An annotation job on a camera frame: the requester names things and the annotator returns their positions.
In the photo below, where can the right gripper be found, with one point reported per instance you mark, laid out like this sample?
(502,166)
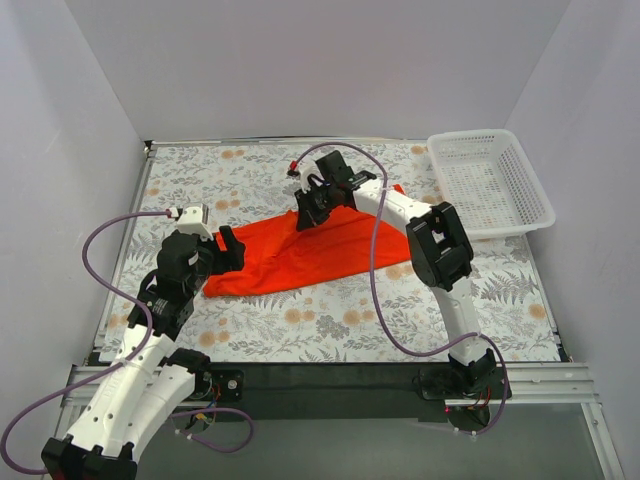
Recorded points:
(310,204)

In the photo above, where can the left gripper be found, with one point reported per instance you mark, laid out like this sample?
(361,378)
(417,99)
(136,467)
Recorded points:
(218,253)

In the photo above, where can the orange t shirt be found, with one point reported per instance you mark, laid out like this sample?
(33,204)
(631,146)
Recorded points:
(279,258)

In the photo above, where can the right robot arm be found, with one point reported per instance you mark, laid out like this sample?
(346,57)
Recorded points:
(440,253)

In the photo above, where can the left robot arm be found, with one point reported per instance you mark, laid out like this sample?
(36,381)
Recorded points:
(109,437)

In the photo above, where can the white plastic basket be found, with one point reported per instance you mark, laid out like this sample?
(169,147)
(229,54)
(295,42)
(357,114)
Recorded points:
(486,175)

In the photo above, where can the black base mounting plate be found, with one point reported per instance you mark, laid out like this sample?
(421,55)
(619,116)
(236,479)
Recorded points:
(328,391)

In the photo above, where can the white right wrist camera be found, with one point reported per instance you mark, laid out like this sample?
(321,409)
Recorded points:
(301,170)

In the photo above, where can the aluminium frame rail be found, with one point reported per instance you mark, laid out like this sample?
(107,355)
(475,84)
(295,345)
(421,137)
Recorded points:
(530,383)

